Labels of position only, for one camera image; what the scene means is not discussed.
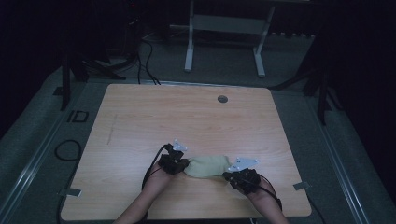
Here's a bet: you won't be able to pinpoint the black floor tape marks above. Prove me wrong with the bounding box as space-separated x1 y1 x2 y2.
66 109 90 123

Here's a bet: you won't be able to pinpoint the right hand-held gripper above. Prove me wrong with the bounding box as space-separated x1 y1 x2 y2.
221 157 262 196

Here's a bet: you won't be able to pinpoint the left hand-held gripper cable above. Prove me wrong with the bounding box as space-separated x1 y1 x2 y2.
141 143 172 191

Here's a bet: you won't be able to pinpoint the pale yellow cloth pouch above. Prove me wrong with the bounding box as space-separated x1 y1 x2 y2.
183 154 233 179

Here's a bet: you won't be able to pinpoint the black floor cables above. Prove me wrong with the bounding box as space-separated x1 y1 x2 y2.
135 36 162 86

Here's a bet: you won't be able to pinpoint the person's right hand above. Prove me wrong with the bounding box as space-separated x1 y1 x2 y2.
241 178 278 207

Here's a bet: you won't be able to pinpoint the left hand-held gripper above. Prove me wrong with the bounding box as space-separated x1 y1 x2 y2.
157 138 191 175

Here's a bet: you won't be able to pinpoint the metal floor rail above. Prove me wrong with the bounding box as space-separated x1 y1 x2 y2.
0 116 71 218
306 97 373 224

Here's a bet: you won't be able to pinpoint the grey tape piece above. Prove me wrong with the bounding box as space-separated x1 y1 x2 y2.
292 181 312 191
59 187 83 198

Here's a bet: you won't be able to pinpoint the white metal desk frame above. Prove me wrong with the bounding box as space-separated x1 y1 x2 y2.
169 0 276 78

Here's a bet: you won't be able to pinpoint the hand-held gripper cable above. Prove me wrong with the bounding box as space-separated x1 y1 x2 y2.
141 143 172 191
259 174 283 212

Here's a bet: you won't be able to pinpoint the right hand-held gripper cable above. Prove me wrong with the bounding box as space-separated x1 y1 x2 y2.
259 174 283 212

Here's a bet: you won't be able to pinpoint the person's left hand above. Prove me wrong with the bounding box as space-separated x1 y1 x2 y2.
145 167 176 200

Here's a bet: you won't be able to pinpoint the black looped floor cable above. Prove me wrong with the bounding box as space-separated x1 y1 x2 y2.
54 139 84 224

